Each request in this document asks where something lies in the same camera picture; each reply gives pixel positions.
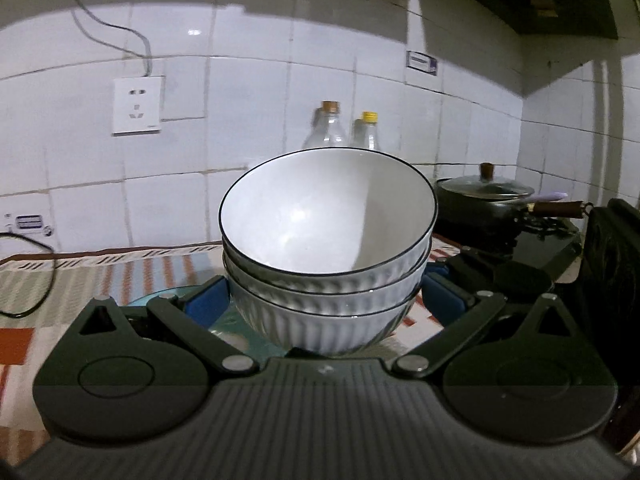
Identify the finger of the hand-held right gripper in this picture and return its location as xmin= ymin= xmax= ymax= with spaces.
xmin=426 ymin=247 xmax=501 ymax=295

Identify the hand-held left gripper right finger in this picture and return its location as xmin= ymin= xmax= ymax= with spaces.
xmin=392 ymin=274 xmax=581 ymax=376

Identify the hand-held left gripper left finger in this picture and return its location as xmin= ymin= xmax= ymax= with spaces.
xmin=67 ymin=276 xmax=258 ymax=376

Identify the teal egg print plate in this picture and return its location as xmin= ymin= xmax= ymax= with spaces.
xmin=125 ymin=284 xmax=301 ymax=356

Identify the white ribbed bowl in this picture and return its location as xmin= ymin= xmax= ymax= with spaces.
xmin=221 ymin=240 xmax=432 ymax=317
xmin=218 ymin=147 xmax=439 ymax=295
xmin=227 ymin=265 xmax=426 ymax=357

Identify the black cooking pot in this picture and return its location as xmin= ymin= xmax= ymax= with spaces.
xmin=434 ymin=192 xmax=595 ymax=238

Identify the black gas stove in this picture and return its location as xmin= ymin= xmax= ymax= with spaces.
xmin=435 ymin=215 xmax=585 ymax=283

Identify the glass pot lid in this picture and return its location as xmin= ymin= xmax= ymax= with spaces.
xmin=436 ymin=162 xmax=536 ymax=202

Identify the striped patchwork tablecloth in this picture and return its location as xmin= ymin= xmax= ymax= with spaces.
xmin=0 ymin=237 xmax=466 ymax=411

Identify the vinegar bottle yellow cap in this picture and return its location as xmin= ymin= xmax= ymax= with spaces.
xmin=350 ymin=111 xmax=383 ymax=153

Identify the cooking oil bottle yellow label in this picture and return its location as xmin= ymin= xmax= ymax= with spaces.
xmin=306 ymin=101 xmax=348 ymax=151

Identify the black power cord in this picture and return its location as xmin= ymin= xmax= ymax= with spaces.
xmin=0 ymin=232 xmax=57 ymax=318

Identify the small blue wall sticker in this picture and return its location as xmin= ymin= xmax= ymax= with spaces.
xmin=2 ymin=212 xmax=53 ymax=237

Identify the white wall socket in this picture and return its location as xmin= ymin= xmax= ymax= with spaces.
xmin=112 ymin=75 xmax=166 ymax=135

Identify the dark framed wall sticker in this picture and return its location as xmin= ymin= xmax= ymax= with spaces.
xmin=406 ymin=50 xmax=440 ymax=77

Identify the thin black wall cable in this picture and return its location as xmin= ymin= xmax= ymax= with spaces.
xmin=67 ymin=0 xmax=153 ymax=78

